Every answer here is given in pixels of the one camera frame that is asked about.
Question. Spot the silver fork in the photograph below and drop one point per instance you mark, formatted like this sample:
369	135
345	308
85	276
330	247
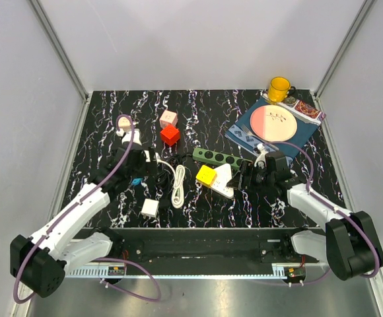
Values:
250	133

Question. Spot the yellow cube socket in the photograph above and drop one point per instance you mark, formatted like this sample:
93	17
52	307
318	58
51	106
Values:
206	176

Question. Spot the white cube charger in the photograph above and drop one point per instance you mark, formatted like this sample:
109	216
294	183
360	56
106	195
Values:
150	208

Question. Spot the yellow mug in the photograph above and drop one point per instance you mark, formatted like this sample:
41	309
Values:
279	89

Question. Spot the white triangular power strip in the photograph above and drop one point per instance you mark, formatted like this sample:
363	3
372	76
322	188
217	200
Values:
223	176

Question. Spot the white rectangular power strip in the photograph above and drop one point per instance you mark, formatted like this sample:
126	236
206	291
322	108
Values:
155	157

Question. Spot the green power strip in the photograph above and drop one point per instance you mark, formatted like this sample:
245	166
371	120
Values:
216	158

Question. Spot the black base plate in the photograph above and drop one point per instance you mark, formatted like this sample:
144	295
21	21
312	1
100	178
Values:
199	252

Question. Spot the pink cream plate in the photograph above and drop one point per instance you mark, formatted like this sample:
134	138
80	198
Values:
273	123

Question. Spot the blue placemat cloth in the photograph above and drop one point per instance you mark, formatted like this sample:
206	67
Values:
248	143

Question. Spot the beige cube socket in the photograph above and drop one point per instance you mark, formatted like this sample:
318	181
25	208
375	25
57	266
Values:
124	124

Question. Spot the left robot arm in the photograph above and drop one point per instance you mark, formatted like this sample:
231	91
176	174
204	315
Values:
42	260

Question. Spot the red cube socket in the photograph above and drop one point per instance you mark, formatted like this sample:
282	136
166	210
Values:
170	135

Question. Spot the pink cube socket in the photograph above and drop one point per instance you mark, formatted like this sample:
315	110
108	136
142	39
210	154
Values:
168	118

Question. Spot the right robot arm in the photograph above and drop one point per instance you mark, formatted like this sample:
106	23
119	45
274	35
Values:
349	243

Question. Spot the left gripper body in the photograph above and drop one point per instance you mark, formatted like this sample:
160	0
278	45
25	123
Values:
144	169

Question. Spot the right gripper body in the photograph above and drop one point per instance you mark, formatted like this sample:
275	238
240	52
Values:
258	178

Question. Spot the blue plug adapter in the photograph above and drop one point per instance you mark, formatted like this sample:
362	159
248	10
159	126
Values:
136	181

